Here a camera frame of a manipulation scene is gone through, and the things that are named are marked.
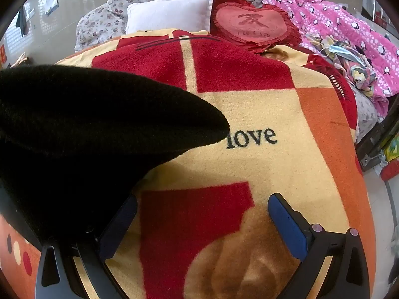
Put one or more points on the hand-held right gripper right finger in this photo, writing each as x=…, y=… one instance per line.
x=286, y=227

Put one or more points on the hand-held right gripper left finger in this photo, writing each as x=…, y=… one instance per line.
x=118, y=224

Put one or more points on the black pants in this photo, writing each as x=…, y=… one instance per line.
x=78, y=130

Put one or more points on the red yellow orange checkered blanket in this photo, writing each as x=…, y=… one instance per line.
x=249, y=168

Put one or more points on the red plastic bag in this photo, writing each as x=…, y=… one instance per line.
x=391, y=172

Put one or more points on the dark red fringed blanket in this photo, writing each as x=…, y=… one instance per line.
x=346, y=106

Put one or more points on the grey floral bed sheet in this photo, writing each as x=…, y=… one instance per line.
x=367, y=115

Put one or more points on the pile of patterned cloth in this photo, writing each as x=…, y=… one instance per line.
x=358, y=74

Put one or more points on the blue face mask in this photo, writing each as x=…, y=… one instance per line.
x=343, y=53

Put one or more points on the floral grey pillow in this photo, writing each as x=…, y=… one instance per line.
x=103, y=21

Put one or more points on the red heart-shaped cushion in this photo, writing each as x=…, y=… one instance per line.
x=252, y=21

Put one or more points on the pink penguin print quilt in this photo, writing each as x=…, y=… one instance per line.
x=336, y=25

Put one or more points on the white pillow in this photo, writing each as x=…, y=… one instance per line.
x=168, y=14

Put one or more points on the dark hanging cloth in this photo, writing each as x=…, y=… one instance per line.
x=21, y=20

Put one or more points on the metal rack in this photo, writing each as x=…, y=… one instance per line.
x=378, y=15

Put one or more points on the dark bed frame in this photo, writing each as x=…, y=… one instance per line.
x=374, y=149

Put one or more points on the red wall sticker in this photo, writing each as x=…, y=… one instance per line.
x=3, y=53

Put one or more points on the wall calendar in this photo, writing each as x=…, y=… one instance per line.
x=51, y=1

